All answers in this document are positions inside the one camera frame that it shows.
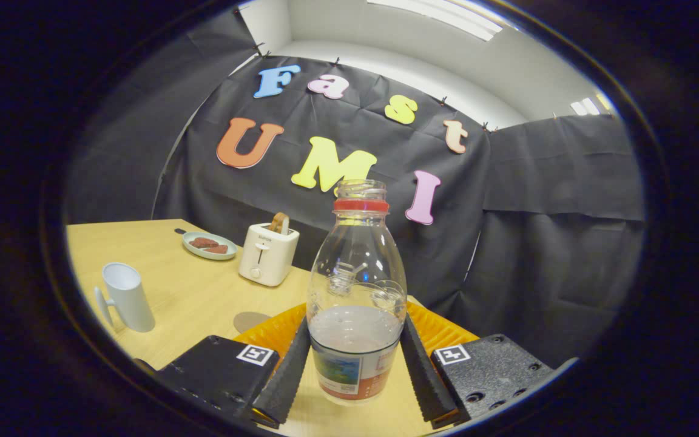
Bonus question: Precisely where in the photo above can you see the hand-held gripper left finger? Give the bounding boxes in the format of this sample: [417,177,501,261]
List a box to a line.
[134,303,312,430]

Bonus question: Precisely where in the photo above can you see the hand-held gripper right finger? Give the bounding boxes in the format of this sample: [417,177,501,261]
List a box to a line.
[399,302,581,429]

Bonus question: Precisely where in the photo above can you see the round brown coaster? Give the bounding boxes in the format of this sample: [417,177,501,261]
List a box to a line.
[232,311,272,334]

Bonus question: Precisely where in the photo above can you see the clear plastic juice bottle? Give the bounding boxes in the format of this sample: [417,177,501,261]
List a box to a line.
[306,179,408,406]

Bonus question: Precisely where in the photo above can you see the white cup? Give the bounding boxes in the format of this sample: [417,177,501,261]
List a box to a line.
[93,262,156,333]

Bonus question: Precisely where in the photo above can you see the white toaster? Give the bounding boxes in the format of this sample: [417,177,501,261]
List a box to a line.
[238,222,300,287]

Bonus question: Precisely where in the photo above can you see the wooden table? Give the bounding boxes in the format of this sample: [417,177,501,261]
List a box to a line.
[66,218,465,437]

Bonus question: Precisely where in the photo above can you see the pale green plate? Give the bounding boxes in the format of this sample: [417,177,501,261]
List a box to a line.
[181,231,238,261]

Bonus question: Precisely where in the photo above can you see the small ceiling light panel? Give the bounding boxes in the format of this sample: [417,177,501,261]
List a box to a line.
[570,94,612,117]

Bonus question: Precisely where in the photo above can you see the large ceiling light panel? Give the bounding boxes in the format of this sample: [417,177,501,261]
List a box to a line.
[366,0,503,42]

